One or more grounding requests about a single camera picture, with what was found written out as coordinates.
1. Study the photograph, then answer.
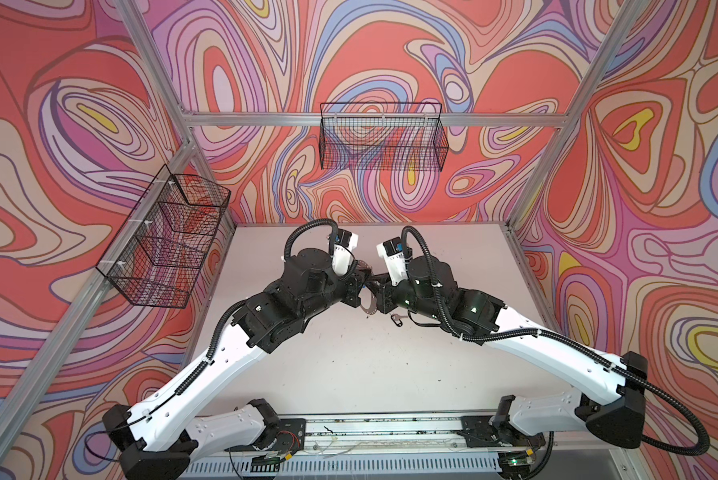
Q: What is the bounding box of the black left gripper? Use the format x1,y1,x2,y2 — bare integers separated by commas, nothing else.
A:
297,264,375,324

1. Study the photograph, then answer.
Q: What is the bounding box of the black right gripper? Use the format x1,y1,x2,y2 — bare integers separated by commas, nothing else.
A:
367,270,446,322

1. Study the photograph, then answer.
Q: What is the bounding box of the large keyring with yellow sleeve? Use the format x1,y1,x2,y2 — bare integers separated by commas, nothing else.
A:
359,286,378,317

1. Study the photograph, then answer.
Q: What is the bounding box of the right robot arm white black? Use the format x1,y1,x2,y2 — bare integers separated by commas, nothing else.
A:
370,226,711,457

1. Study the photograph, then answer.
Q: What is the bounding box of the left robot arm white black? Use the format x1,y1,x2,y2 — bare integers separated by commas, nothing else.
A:
103,219,370,479

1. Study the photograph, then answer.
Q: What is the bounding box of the key with black tag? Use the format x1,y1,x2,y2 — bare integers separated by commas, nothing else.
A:
390,314,404,328

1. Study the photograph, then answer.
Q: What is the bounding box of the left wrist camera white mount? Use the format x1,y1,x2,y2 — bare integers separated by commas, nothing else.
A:
332,229,359,276

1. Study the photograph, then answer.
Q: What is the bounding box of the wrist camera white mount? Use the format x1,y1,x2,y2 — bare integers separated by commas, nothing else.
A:
332,229,359,276
376,237,408,286

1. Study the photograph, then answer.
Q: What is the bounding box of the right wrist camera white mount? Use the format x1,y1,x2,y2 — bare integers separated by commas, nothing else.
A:
376,237,408,286

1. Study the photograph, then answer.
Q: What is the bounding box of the black wire basket back wall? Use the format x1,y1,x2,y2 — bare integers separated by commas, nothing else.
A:
318,101,450,172

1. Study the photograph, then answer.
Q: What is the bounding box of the black wire basket wall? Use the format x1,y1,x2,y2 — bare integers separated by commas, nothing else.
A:
96,166,230,309
318,101,450,172

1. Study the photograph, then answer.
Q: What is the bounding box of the black wire basket left wall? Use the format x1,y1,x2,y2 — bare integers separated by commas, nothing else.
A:
96,166,230,309

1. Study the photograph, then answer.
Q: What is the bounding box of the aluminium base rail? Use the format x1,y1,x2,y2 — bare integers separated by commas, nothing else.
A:
136,410,636,480

